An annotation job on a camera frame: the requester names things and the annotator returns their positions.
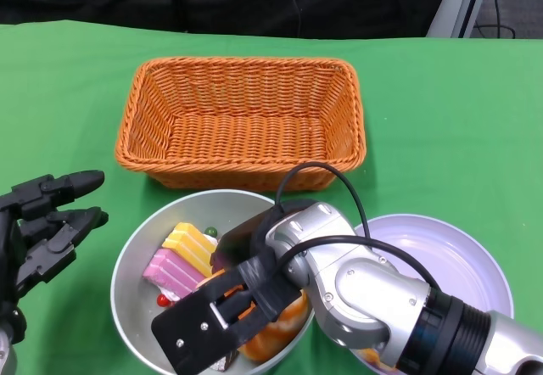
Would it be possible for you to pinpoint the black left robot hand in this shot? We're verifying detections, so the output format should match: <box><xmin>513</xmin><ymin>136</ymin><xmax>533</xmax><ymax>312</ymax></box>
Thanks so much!
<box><xmin>0</xmin><ymin>170</ymin><xmax>109</xmax><ymax>308</ymax></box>

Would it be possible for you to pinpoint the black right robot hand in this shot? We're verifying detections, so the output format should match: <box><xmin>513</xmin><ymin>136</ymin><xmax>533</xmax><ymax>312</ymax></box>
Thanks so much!
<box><xmin>210</xmin><ymin>209</ymin><xmax>282</xmax><ymax>274</ymax></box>

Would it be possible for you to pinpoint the yellow cake piece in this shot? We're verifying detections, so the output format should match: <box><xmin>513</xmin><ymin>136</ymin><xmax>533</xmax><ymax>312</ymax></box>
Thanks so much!
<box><xmin>162</xmin><ymin>221</ymin><xmax>220</xmax><ymax>278</ymax></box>

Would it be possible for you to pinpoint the magenta striped cake slice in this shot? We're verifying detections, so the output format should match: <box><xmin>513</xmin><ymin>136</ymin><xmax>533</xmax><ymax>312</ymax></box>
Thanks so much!
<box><xmin>143</xmin><ymin>247</ymin><xmax>205</xmax><ymax>305</ymax></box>

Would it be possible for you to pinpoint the orange white pumpkin bread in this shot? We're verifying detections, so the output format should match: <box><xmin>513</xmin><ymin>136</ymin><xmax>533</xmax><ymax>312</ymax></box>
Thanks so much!
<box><xmin>237</xmin><ymin>289</ymin><xmax>310</xmax><ymax>364</ymax></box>

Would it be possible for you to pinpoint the grey round bowl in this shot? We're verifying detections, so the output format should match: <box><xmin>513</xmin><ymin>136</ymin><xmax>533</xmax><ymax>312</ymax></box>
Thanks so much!
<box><xmin>109</xmin><ymin>188</ymin><xmax>316</xmax><ymax>375</ymax></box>

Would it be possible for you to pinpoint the orange wicker basket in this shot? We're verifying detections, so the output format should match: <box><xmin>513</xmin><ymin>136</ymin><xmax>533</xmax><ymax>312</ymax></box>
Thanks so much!
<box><xmin>114</xmin><ymin>55</ymin><xmax>368</xmax><ymax>193</ymax></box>

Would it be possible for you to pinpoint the white round plate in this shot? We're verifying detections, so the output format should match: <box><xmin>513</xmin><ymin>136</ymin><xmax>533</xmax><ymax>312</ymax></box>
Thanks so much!
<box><xmin>354</xmin><ymin>214</ymin><xmax>514</xmax><ymax>375</ymax></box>

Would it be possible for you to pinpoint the green tablecloth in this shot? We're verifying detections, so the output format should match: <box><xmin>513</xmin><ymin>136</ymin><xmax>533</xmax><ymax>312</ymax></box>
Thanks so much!
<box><xmin>0</xmin><ymin>20</ymin><xmax>543</xmax><ymax>375</ymax></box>

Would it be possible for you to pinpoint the grey metal stand leg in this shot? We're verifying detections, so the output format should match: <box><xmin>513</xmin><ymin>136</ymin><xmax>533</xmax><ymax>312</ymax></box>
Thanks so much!
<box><xmin>426</xmin><ymin>0</ymin><xmax>500</xmax><ymax>39</ymax></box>

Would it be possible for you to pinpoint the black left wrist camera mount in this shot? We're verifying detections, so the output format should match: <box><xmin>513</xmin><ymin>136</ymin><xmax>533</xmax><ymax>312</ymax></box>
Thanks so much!
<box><xmin>0</xmin><ymin>300</ymin><xmax>27</xmax><ymax>344</ymax></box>

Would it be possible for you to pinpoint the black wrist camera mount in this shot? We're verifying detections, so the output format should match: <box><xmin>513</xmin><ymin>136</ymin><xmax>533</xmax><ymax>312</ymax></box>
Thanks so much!
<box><xmin>0</xmin><ymin>300</ymin><xmax>27</xmax><ymax>344</ymax></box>
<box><xmin>151</xmin><ymin>260</ymin><xmax>300</xmax><ymax>375</ymax></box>

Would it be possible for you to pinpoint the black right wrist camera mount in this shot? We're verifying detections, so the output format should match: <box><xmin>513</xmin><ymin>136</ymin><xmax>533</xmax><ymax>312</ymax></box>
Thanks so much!
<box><xmin>151</xmin><ymin>260</ymin><xmax>300</xmax><ymax>375</ymax></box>

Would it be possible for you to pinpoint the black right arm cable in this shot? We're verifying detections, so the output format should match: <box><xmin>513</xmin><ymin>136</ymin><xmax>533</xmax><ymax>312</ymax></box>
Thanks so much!
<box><xmin>263</xmin><ymin>234</ymin><xmax>440</xmax><ymax>296</ymax></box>
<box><xmin>274</xmin><ymin>161</ymin><xmax>371</xmax><ymax>240</ymax></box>

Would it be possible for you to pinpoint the black floor cable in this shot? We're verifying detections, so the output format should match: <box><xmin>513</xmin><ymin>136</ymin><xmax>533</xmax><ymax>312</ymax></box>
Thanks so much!
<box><xmin>473</xmin><ymin>0</ymin><xmax>517</xmax><ymax>40</ymax></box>

